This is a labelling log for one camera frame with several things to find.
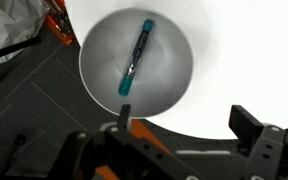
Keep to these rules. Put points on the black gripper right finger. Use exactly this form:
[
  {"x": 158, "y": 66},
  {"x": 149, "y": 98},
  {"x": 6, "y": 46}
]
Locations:
[{"x": 245, "y": 128}]

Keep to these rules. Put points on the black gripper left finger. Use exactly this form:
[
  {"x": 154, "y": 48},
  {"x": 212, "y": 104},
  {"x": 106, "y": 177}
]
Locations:
[{"x": 125, "y": 116}]

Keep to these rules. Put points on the teal capped marker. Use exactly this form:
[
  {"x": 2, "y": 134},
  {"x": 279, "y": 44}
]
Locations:
[{"x": 136, "y": 56}]

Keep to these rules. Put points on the white round bowl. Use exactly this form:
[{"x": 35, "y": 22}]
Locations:
[{"x": 100, "y": 66}]

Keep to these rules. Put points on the translucent white plastic bag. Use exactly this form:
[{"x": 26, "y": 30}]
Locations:
[{"x": 7, "y": 20}]

